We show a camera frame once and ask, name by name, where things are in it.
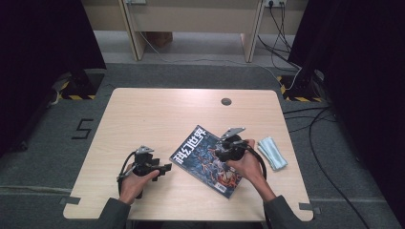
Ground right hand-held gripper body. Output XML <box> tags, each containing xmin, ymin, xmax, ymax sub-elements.
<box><xmin>214</xmin><ymin>126</ymin><xmax>248</xmax><ymax>162</ymax></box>

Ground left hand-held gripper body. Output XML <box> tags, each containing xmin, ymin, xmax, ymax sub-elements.
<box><xmin>131</xmin><ymin>145</ymin><xmax>160</xmax><ymax>177</ymax></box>

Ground dark blue illustrated magazine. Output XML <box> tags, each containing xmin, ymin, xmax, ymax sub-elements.
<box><xmin>169</xmin><ymin>124</ymin><xmax>244</xmax><ymax>200</ymax></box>

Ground light blue cloth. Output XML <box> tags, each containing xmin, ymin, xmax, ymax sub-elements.
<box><xmin>256</xmin><ymin>135</ymin><xmax>288</xmax><ymax>172</ymax></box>

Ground person's left hand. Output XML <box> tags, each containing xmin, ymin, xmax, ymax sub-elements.
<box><xmin>118</xmin><ymin>163</ymin><xmax>160</xmax><ymax>206</ymax></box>

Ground person's right hand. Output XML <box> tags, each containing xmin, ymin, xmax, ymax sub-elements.
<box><xmin>225</xmin><ymin>138</ymin><xmax>277</xmax><ymax>202</ymax></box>

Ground grey tape piece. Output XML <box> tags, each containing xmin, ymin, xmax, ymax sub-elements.
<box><xmin>58</xmin><ymin>196</ymin><xmax>82</xmax><ymax>206</ymax></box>
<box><xmin>298</xmin><ymin>201</ymin><xmax>322</xmax><ymax>215</ymax></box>

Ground black stand base hazard stripes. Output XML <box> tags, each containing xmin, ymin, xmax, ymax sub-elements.
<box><xmin>275</xmin><ymin>68</ymin><xmax>326</xmax><ymax>104</ymax></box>
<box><xmin>52</xmin><ymin>70</ymin><xmax>106</xmax><ymax>101</ymax></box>

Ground brown cardboard box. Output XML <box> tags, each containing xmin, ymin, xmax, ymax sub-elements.
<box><xmin>144</xmin><ymin>31</ymin><xmax>174</xmax><ymax>49</ymax></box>

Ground beige wooden desk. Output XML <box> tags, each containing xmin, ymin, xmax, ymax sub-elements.
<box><xmin>80</xmin><ymin>0</ymin><xmax>309</xmax><ymax>63</ymax></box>

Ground black curtain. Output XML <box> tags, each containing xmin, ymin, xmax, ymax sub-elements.
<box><xmin>288</xmin><ymin>0</ymin><xmax>405</xmax><ymax>220</ymax></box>
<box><xmin>0</xmin><ymin>0</ymin><xmax>107</xmax><ymax>160</ymax></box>

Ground right hand-held gripper black cable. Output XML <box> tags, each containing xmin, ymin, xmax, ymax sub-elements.
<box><xmin>244</xmin><ymin>143</ymin><xmax>268</xmax><ymax>181</ymax></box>

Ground black floor cables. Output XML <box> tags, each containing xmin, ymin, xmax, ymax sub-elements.
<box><xmin>282</xmin><ymin>106</ymin><xmax>373</xmax><ymax>229</ymax></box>

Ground white floor cable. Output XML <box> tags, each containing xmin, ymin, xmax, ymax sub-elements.
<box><xmin>138</xmin><ymin>30</ymin><xmax>303</xmax><ymax>83</ymax></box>

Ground black socket cables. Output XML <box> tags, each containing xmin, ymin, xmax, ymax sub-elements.
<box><xmin>257</xmin><ymin>2</ymin><xmax>302</xmax><ymax>72</ymax></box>

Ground white wall socket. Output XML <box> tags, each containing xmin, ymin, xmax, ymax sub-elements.
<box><xmin>264</xmin><ymin>0</ymin><xmax>288</xmax><ymax>9</ymax></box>

